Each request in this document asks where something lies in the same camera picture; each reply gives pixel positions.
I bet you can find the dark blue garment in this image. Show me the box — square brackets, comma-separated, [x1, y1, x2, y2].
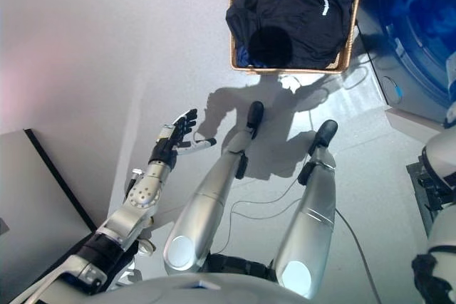
[234, 0, 299, 69]

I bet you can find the white appliance cabinet housing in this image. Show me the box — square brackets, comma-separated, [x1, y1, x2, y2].
[385, 106, 456, 135]

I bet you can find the silver right robot leg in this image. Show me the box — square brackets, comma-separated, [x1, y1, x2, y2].
[274, 119, 338, 300]

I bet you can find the black garment with white logo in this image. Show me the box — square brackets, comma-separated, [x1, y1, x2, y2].
[225, 0, 356, 69]

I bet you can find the silver robot torso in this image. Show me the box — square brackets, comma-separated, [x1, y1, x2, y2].
[80, 253, 318, 304]

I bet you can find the grey front-load washing machine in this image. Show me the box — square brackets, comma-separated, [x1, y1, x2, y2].
[356, 0, 456, 129]

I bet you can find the thick grey floor cable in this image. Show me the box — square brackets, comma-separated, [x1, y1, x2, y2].
[333, 206, 385, 304]

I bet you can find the silver robot leg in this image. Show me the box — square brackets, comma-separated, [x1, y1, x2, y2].
[162, 100, 265, 277]
[274, 119, 338, 300]

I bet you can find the bright blue garment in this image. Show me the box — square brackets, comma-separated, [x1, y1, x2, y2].
[395, 0, 456, 52]

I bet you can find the thin dark floor cable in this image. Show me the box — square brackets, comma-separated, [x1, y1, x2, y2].
[222, 172, 311, 248]

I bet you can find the silver left robot leg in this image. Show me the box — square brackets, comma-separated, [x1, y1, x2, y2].
[162, 100, 265, 277]

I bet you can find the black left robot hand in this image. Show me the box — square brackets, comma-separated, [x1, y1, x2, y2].
[148, 107, 218, 172]

